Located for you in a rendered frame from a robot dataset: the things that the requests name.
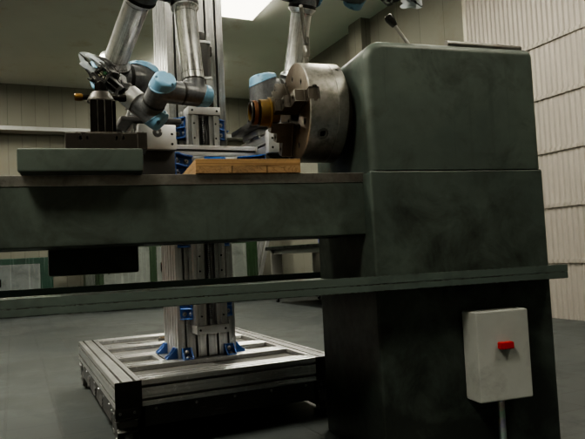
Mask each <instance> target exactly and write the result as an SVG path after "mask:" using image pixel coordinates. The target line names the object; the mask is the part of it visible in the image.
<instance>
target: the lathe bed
mask: <svg viewBox="0 0 585 439"><path fill-rule="evenodd" d="M365 234H366V222H365V207H364V192H363V172H336V173H236V174H137V175H37V176H0V253H7V252H28V251H48V250H69V249H89V248H109V247H149V246H170V245H190V244H211V243H232V242H253V241H273V240H313V239H331V238H340V237H348V236H357V235H365Z"/></svg>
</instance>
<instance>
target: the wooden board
mask: <svg viewBox="0 0 585 439"><path fill-rule="evenodd" d="M236 173H300V159H195V160H194V161H193V162H192V163H191V165H190V166H189V167H188V168H187V169H186V170H185V172H184V173H183V174H236Z"/></svg>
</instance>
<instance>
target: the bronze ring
mask: <svg viewBox="0 0 585 439"><path fill-rule="evenodd" d="M280 116H281V115H273V103H272V100H271V99H270V98H267V99H258V101H257V100H253V101H249V103H248V107H247V118H248V122H249V124H250V125H258V126H266V127H267V128H271V126H272V123H278V122H279V121H280Z"/></svg>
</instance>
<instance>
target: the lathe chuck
mask: <svg viewBox="0 0 585 439"><path fill-rule="evenodd" d="M286 85H287V87H288V90H289V92H290V94H291V93H292V91H293V89H301V90H307V89H308V87H313V85H316V88H318V92H319V99H318V101H314V98H310V99H309V100H308V102H307V103H306V105H305V106H304V108H303V109H302V110H301V112H300V113H299V114H298V115H281V122H282V123H283V122H284V123H285V122H287V123H289V122H291V123H294V124H297V127H296V128H295V143H294V158H295V159H300V163H323V162H325V161H326V160H327V159H328V157H329V156H330V154H331V152H332V150H333V146H334V143H335V139H336V135H337V131H338V123H339V96H338V90H337V85H336V81H335V78H334V75H333V72H332V70H331V69H330V67H329V66H328V65H326V64H312V63H295V64H293V65H292V67H291V68H290V70H289V72H288V73H287V75H286ZM322 128H326V129H327V131H328V134H327V136H326V137H325V138H319V137H318V131H319V130H320V129H322Z"/></svg>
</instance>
